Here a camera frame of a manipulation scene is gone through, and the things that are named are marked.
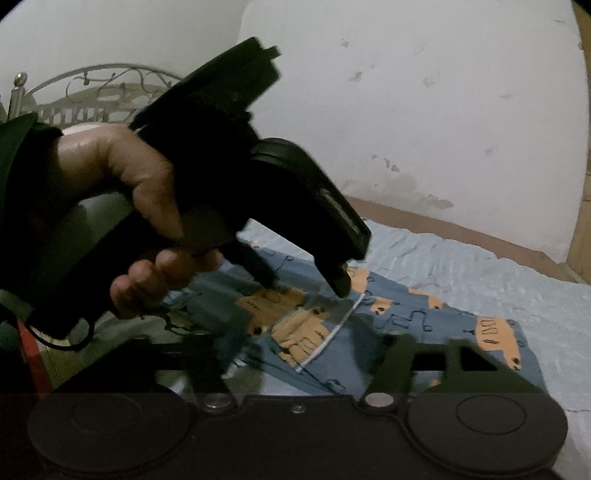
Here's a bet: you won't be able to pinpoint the person's left hand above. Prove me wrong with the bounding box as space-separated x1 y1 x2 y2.
54 124 228 320

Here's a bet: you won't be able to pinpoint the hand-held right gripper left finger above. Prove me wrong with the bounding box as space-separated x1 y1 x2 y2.
134 330 236 412

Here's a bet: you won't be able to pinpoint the grey metal headboard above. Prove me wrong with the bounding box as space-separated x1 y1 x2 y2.
8 62 186 126

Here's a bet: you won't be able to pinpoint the plywood board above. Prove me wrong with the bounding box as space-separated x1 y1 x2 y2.
571 150 591 283

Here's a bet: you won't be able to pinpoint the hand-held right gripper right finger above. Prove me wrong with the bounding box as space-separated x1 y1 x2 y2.
362 333 546 411

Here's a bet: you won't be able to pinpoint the cream comforter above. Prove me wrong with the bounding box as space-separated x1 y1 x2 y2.
61 121 105 136

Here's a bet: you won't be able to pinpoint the black wrist strap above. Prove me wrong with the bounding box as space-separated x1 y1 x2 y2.
25 318 97 354

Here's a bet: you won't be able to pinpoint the blue pants with orange print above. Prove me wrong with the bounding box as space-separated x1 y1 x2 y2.
161 239 546 398

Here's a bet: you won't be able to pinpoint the light blue striped bed sheet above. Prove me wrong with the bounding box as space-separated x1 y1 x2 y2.
235 216 591 464

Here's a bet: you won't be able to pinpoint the brown wooden bed platform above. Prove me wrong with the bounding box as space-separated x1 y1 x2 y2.
345 195 575 278

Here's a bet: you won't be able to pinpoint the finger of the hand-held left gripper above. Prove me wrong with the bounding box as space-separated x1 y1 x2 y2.
316 256 355 299
233 242 280 289

